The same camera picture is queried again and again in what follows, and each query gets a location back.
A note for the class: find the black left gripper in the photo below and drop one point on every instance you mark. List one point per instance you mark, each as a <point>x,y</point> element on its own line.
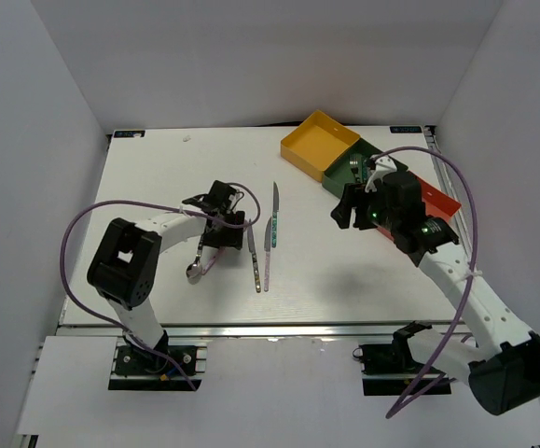
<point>234,239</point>

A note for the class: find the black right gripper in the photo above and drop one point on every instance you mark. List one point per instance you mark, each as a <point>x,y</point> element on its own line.
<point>354,196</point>

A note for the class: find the spoon with pink handle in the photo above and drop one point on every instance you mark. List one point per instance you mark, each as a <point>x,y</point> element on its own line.
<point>212,260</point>

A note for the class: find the fork with black patterned handle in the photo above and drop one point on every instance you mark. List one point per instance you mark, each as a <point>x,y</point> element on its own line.
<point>356,167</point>

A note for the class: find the spoon with black patterned handle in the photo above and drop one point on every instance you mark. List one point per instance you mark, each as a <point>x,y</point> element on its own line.
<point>194,270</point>

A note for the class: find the fork with green handle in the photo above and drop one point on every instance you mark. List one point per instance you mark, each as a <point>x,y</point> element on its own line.
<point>366,171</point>

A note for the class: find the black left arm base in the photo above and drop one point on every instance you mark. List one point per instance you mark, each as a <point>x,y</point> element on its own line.
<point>134,369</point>

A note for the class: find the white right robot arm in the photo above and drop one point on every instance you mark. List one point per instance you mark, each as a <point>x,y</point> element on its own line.
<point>502,370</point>

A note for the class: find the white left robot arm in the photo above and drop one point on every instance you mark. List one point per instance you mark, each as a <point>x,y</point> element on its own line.
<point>125,263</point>

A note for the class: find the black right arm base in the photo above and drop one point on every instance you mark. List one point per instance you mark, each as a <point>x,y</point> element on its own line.
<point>384,374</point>

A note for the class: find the orange square bin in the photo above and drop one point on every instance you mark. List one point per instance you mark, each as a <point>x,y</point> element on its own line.
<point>437,198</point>

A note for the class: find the green square bin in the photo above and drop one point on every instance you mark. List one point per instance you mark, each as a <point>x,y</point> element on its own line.
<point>339,172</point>

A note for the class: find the yellow square bin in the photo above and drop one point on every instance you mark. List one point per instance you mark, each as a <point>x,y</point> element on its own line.
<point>316,144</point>

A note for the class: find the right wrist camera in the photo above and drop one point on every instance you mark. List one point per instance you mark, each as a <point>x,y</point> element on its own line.
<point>378,167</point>

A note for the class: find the knife with black patterned handle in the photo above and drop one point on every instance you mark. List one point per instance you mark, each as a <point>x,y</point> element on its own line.
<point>252,251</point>

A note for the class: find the knife with green handle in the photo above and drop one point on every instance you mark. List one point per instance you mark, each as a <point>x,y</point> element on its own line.
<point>275,212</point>

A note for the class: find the knife with pink handle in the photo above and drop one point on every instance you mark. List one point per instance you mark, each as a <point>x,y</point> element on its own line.
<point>267,249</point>

